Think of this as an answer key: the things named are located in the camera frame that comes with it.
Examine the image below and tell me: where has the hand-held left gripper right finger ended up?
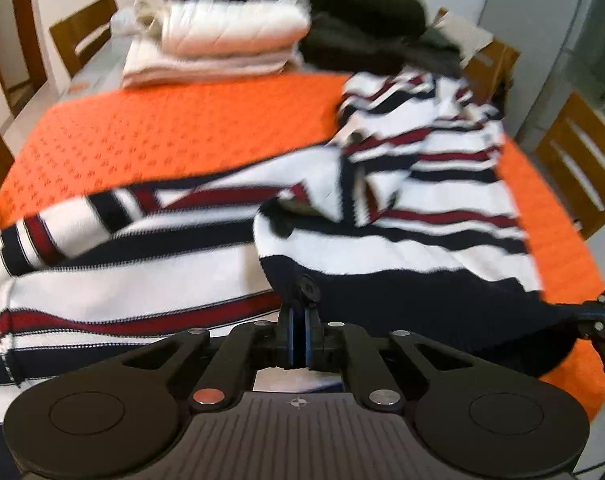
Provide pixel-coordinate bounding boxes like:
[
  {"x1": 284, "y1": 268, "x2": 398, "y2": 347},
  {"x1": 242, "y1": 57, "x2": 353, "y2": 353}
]
[{"x1": 305, "y1": 307, "x2": 475, "y2": 413}]

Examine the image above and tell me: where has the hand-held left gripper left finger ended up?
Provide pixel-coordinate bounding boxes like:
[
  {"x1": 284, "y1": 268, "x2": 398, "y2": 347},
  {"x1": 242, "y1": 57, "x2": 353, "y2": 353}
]
[{"x1": 118, "y1": 307, "x2": 299, "y2": 413}]

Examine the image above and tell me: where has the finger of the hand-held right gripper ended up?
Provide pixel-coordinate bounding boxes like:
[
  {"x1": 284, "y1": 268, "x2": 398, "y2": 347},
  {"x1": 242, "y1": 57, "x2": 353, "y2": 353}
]
[{"x1": 579, "y1": 274, "x2": 605, "y2": 378}]

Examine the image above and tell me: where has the striped knit sweater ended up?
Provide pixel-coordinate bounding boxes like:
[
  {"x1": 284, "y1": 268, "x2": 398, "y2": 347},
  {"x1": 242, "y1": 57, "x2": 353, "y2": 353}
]
[{"x1": 0, "y1": 71, "x2": 593, "y2": 480}]

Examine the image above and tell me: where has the wooden chair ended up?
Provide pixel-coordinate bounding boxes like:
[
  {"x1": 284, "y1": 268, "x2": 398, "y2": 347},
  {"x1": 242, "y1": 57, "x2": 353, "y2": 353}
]
[
  {"x1": 49, "y1": 0, "x2": 119, "y2": 78},
  {"x1": 535, "y1": 92, "x2": 605, "y2": 241},
  {"x1": 462, "y1": 37, "x2": 520, "y2": 111}
]

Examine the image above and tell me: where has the orange patterned blanket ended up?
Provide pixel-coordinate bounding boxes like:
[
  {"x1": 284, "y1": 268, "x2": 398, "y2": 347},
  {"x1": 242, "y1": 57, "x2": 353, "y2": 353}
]
[{"x1": 0, "y1": 72, "x2": 605, "y2": 411}]

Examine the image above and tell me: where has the folded white quilted jacket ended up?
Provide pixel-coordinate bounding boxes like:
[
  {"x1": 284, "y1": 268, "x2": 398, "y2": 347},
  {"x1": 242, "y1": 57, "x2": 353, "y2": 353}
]
[{"x1": 110, "y1": 0, "x2": 313, "y2": 88}]

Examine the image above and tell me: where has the folded dark grey garment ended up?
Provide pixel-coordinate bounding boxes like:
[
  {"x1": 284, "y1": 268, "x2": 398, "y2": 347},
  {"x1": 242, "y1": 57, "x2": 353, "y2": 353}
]
[{"x1": 402, "y1": 27, "x2": 465, "y2": 78}]

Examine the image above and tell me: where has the folded black garment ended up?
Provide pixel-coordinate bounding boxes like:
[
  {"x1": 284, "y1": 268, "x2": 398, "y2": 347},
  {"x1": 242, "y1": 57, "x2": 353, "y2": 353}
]
[{"x1": 300, "y1": 0, "x2": 430, "y2": 73}]

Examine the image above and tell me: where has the wooden door frame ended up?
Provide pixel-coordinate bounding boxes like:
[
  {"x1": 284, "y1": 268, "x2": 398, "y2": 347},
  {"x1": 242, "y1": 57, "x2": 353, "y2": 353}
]
[{"x1": 0, "y1": 0, "x2": 48, "y2": 116}]

